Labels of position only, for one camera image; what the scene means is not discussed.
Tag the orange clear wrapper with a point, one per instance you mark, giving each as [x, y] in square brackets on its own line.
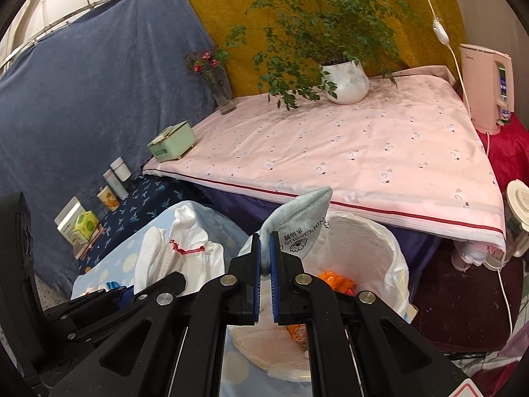
[297, 335]

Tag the slim white bottle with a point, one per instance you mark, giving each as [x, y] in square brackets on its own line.
[116, 186]

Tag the white round appliance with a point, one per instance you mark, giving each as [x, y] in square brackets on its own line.
[518, 198]

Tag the dark red chair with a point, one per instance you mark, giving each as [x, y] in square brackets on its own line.
[454, 297]

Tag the green tissue box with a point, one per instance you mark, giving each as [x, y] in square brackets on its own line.
[86, 226]

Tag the orange printed can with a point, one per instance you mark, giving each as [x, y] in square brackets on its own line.
[108, 198]

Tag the white cardboard box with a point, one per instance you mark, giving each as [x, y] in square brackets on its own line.
[66, 219]

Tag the white jar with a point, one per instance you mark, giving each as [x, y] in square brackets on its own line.
[120, 169]

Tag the light blue dotted blanket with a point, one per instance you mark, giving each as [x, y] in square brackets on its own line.
[99, 269]

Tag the flat brown book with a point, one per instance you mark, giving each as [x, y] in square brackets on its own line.
[89, 248]

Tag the pale green storage box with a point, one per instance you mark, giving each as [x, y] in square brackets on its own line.
[171, 144]

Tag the glass vase with red flowers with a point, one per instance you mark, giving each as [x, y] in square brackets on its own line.
[223, 95]

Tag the pale pink bundle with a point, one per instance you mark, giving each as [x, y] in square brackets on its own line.
[475, 254]

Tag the grey-blue hanging cloth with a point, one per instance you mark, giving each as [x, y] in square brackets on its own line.
[103, 91]

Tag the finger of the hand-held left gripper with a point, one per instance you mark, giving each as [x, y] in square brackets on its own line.
[165, 283]
[82, 310]

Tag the green plant in white pot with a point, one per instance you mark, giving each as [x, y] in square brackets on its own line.
[343, 78]

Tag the dark blue patterned cloth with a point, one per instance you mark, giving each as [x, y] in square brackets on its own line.
[140, 202]

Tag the pale pink water dispenser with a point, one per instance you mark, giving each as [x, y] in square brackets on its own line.
[483, 91]

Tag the pink patterned bedsheet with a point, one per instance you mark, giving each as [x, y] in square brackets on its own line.
[351, 153]

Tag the white cloth with red stitching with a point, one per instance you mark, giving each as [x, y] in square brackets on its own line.
[190, 235]

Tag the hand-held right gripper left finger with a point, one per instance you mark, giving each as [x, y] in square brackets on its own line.
[256, 277]

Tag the metal curtain rod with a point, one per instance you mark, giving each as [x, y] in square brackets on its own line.
[62, 20]

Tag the white-lined waste bin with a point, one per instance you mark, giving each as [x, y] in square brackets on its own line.
[372, 248]

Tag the yellow hanging cloth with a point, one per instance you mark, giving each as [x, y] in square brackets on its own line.
[231, 4]

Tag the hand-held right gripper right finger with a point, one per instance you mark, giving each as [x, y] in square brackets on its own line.
[275, 277]

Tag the dark purple cloth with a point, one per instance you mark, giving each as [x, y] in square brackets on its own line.
[231, 202]

